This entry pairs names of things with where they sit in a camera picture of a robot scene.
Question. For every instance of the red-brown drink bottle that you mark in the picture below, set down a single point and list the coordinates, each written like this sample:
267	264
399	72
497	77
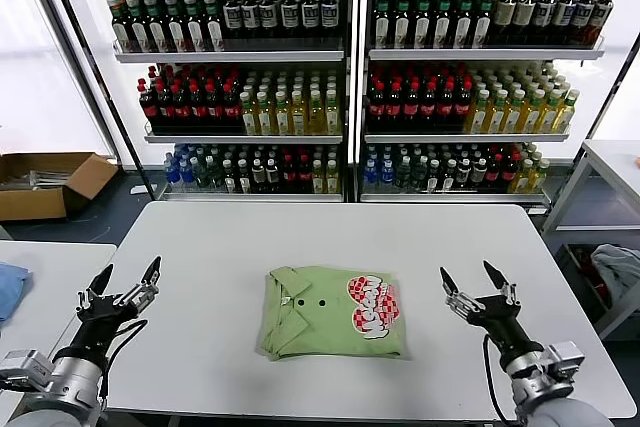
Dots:
601	17

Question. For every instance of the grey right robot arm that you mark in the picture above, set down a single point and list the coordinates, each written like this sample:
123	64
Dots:
540	387

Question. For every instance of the white-cap blue-label dark bottle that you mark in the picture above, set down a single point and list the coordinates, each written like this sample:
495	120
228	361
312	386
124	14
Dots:
289	14
544	17
328	14
269	14
583	17
309	14
564	17
232	14
250	14

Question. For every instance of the black window frame post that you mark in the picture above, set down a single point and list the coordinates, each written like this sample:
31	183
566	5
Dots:
621	77
94	72

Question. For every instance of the white metal-frame table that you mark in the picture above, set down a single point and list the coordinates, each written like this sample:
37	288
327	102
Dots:
607	152

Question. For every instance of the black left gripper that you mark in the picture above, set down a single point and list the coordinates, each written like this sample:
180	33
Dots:
97	322

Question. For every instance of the red-label dark tea bottle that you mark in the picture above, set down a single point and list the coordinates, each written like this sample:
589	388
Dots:
119	29

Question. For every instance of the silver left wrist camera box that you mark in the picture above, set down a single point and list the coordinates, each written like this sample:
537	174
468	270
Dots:
25	369

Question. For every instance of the white side table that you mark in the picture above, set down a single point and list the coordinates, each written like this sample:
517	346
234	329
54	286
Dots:
50	267

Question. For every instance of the grey cloth pile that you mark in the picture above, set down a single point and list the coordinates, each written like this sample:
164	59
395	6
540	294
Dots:
617	267

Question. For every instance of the green-label water bottle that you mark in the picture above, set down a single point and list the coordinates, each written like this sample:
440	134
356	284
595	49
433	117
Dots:
419	174
404	177
214	174
201	174

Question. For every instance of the beige-label dark drink bottle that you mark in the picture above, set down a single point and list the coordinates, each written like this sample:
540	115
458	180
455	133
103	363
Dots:
505	17
524	17

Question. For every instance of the white floor scrap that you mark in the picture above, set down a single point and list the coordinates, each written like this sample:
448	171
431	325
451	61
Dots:
137	190

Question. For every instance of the yellow juice bottle green label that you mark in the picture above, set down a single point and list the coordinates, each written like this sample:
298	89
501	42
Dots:
498	114
332	178
480	114
568	114
515	114
282	117
523	177
298	117
539	177
265	117
552	114
534	114
318	178
332	117
248	117
315	117

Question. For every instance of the brown cardboard box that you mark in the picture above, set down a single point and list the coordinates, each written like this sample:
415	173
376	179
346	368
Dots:
30	204

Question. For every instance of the black storage crate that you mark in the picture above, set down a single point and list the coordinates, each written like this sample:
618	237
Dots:
580	267

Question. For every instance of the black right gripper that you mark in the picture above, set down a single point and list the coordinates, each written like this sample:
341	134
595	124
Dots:
500	319

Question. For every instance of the green polo shirt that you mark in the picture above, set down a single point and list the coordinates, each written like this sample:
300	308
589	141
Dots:
320	327

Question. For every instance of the grey metal shelf unit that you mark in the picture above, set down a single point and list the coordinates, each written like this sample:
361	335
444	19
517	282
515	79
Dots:
225	57
475	53

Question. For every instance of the silver metal rods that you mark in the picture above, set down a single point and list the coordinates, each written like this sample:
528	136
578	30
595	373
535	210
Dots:
45	179

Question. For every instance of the small dark drink bottle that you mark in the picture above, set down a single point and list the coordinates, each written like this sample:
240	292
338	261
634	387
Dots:
479	172
272	174
464	172
449	177
258	174
434	177
243	177
228	177

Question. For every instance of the blue-label water bottle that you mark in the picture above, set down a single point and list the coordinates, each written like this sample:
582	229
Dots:
370	174
187	172
172	172
387	174

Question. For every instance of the red-cap cola bottle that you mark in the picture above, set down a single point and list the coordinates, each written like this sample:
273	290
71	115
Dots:
446	107
509	172
377	107
214	107
146	107
429	107
494	172
395	107
231	107
463	107
163	107
412	107
304	174
179	107
196	107
289	174

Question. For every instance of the blue folded cloth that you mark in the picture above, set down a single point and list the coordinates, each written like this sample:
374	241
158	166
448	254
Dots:
12	287

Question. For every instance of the green-cap dark tea bottle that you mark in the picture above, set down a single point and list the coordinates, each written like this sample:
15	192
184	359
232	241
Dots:
422	22
483	22
135	29
382	22
194	29
215	29
463	22
443	22
174	29
154	29
402	22

